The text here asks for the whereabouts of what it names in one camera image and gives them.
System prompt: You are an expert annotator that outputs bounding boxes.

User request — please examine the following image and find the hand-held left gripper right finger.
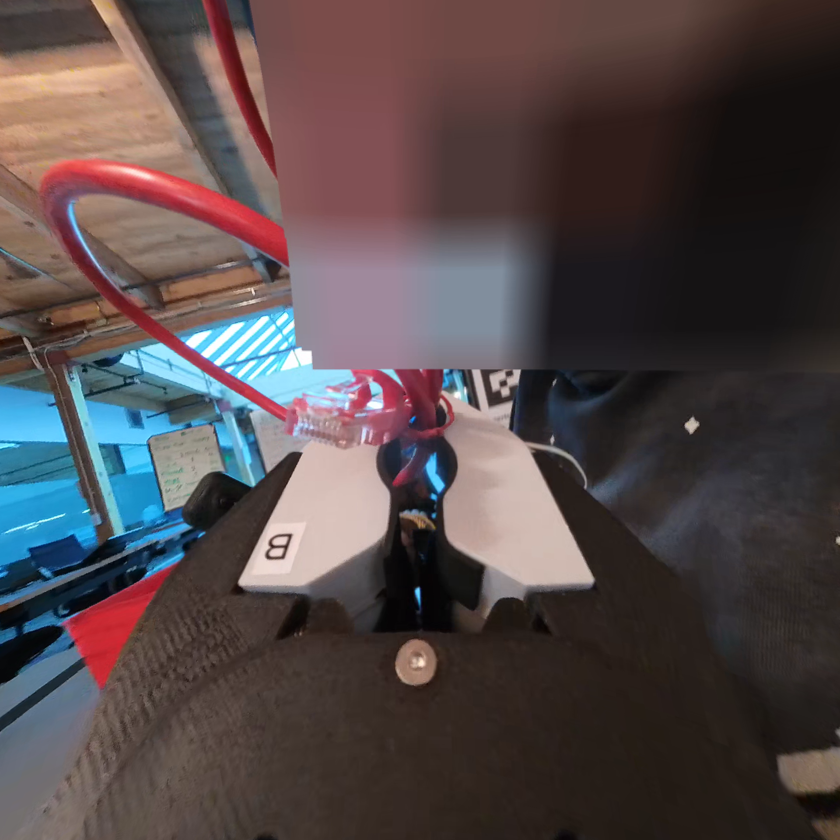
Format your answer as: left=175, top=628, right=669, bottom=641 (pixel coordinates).
left=433, top=397, right=596, bottom=602

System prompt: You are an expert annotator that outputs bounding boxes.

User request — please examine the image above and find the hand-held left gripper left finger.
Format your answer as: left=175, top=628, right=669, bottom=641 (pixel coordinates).
left=238, top=440, right=396, bottom=599

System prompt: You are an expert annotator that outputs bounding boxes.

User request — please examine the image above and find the red ethernet cable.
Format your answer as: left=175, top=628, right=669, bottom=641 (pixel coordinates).
left=39, top=0, right=455, bottom=490

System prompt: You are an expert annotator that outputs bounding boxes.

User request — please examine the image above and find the handwritten whiteboard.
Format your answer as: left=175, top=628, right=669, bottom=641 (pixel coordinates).
left=249, top=410, right=309, bottom=473
left=147, top=423, right=227, bottom=511

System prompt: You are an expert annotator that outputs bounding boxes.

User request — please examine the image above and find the framed marker sign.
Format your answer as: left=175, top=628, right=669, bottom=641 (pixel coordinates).
left=469, top=369, right=522, bottom=429

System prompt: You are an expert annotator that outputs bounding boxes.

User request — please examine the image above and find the person's dark printed hoodie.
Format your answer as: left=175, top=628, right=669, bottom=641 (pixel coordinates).
left=512, top=369, right=840, bottom=840

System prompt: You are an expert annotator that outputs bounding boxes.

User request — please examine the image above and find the red plastic bin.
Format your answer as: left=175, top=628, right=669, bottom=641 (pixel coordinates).
left=62, top=564, right=177, bottom=690

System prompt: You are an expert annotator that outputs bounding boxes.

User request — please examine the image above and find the wooden table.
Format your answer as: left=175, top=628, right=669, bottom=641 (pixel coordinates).
left=0, top=528, right=198, bottom=614

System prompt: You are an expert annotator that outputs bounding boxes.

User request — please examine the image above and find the white cord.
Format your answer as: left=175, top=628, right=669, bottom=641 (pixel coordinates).
left=525, top=441, right=589, bottom=488

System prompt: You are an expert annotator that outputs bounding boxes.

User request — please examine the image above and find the wooden post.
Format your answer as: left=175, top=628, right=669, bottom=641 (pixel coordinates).
left=45, top=361, right=127, bottom=546

